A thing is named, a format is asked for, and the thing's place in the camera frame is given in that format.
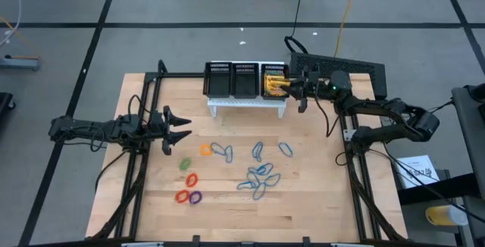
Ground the white cable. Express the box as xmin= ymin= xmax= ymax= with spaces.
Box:
xmin=0 ymin=0 xmax=23 ymax=48

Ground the thick black cable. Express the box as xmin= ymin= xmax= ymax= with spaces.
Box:
xmin=283 ymin=0 xmax=308 ymax=55

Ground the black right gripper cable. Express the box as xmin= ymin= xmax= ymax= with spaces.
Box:
xmin=313 ymin=95 xmax=342 ymax=139

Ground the white printed paper sheet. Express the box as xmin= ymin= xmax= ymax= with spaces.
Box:
xmin=393 ymin=155 xmax=441 ymax=190

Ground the black shelf board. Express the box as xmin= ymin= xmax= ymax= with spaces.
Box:
xmin=397 ymin=173 xmax=485 ymax=206

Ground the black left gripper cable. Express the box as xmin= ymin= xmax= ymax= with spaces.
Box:
xmin=127 ymin=94 xmax=152 ymax=121

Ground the yellow cable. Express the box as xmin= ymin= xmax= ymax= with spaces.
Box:
xmin=333 ymin=0 xmax=360 ymax=58

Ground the yellow cylindrical container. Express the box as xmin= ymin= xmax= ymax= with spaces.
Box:
xmin=424 ymin=204 xmax=469 ymax=227

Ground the grey side desk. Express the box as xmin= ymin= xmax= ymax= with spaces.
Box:
xmin=451 ymin=83 xmax=485 ymax=247

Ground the white perforated metal shelf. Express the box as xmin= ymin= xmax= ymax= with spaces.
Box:
xmin=207 ymin=60 xmax=288 ymax=120

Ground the purple coil keychain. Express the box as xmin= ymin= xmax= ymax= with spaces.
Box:
xmin=188 ymin=188 xmax=203 ymax=205

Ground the black base cable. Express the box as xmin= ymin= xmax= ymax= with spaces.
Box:
xmin=373 ymin=149 xmax=485 ymax=224
xmin=94 ymin=150 xmax=130 ymax=193

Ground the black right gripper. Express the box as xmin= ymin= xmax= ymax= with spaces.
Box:
xmin=282 ymin=70 xmax=331 ymax=114

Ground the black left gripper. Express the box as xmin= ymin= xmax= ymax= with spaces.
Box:
xmin=147 ymin=105 xmax=192 ymax=156

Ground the orange cable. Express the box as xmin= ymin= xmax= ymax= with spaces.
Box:
xmin=0 ymin=14 xmax=41 ymax=59

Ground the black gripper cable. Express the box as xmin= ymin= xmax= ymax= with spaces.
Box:
xmin=313 ymin=95 xmax=342 ymax=139
xmin=127 ymin=94 xmax=152 ymax=121

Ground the black aluminium table frame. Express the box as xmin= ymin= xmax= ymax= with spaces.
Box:
xmin=89 ymin=59 xmax=408 ymax=242

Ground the grey stand foot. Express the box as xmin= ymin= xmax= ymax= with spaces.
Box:
xmin=0 ymin=55 xmax=40 ymax=71

